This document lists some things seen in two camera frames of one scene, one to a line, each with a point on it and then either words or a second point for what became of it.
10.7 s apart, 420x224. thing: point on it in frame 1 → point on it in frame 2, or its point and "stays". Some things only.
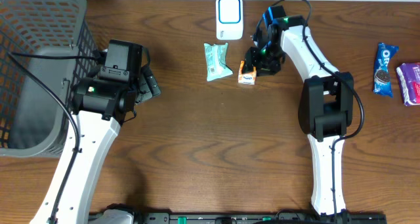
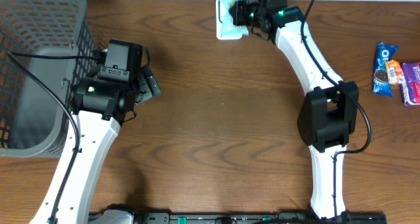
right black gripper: x=257 y=62 → x=237 y=12
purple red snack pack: x=409 y=77 stays
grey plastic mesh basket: x=42 y=22 stays
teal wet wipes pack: x=216 y=56 → x=226 y=28
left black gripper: x=148 y=84 stays
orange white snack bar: x=249 y=77 → x=395 y=73
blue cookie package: x=382 y=85 stays
